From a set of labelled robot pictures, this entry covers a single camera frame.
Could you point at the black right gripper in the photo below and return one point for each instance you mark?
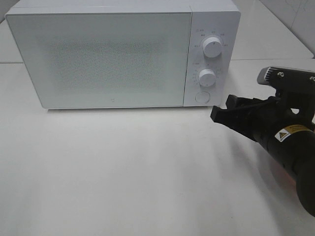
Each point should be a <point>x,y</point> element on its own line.
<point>283,119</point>

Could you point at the round white door button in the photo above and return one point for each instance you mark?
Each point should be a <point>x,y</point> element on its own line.
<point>203,97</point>

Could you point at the white microwave door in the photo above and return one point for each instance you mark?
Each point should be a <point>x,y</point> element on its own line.
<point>104,60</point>

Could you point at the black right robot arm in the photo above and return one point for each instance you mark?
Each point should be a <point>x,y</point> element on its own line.
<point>299,162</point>

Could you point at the white lower microwave knob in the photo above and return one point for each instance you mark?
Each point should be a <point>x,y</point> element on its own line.
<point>206,78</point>

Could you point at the white microwave knob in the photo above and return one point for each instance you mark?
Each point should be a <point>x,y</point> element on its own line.
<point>206,78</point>
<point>212,46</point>

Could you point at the white upper microwave knob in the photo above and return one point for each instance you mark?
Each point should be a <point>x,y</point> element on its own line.
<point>212,46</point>

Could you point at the white microwave oven body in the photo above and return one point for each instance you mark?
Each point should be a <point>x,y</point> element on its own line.
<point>208,18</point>

